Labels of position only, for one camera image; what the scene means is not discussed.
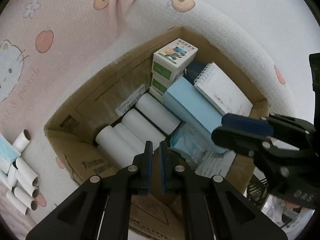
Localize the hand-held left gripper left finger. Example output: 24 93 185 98
26 141 153 240

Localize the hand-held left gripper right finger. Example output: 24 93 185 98
159 141 287 240

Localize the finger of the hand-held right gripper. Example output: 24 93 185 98
211 127 300 158
221 113 316 138

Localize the brown cardboard box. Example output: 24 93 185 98
44 26 270 240

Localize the pile of white tubes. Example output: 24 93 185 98
0 129 42 217

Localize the white printed paper sheet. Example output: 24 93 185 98
194 151 237 181

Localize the light blue plastic packet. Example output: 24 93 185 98
169 127 208 167

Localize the white paper roll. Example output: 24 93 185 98
96 126 134 170
122 110 166 145
113 123 147 162
135 93 182 134

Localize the black mesh basket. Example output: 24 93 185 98
246 172 273 206

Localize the white spiral notepad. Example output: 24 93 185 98
194 62 253 117

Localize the light blue box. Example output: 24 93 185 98
163 76 228 154

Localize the dark blue box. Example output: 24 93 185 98
184 62 210 83

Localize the small box with cartoon print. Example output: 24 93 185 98
152 38 199 80

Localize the blue face mask pack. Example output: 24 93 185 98
0 133 22 175

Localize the pink white printed blanket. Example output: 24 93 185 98
0 0 297 233

